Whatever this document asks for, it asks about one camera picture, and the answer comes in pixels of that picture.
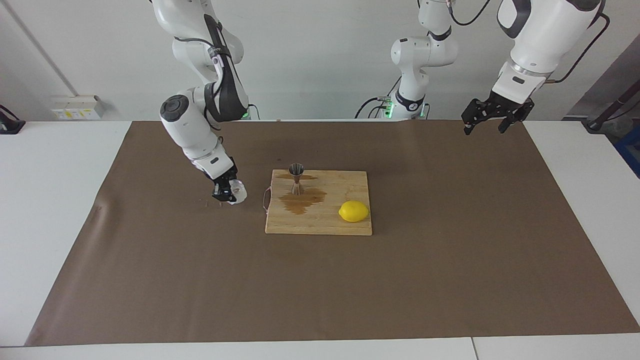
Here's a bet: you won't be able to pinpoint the blue box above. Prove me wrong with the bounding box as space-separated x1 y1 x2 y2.
614 125 640 178

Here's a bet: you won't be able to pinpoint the white wall socket box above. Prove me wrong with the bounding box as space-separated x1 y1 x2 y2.
50 95 106 121

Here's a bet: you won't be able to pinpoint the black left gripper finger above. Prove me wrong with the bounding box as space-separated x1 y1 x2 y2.
497 100 536 134
461 99 496 136

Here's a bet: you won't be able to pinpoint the yellow lemon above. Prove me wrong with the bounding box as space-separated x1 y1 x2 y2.
338 200 370 223

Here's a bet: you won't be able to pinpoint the dark metal pole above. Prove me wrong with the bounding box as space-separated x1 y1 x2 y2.
582 82 640 133

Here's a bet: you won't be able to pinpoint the black left base cables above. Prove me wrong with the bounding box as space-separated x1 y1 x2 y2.
355 75 403 119

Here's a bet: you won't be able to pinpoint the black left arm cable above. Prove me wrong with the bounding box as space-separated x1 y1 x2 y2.
447 0 611 84

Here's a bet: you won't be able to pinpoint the brown paper table mat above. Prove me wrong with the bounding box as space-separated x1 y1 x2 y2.
25 119 640 347

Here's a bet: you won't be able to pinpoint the metal double jigger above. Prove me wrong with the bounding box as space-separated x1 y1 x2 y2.
288 163 305 196

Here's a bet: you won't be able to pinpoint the wooden cutting board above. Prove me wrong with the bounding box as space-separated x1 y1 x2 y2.
264 169 373 236

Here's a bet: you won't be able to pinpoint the black clamp base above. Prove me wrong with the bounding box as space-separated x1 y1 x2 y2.
0 105 26 135

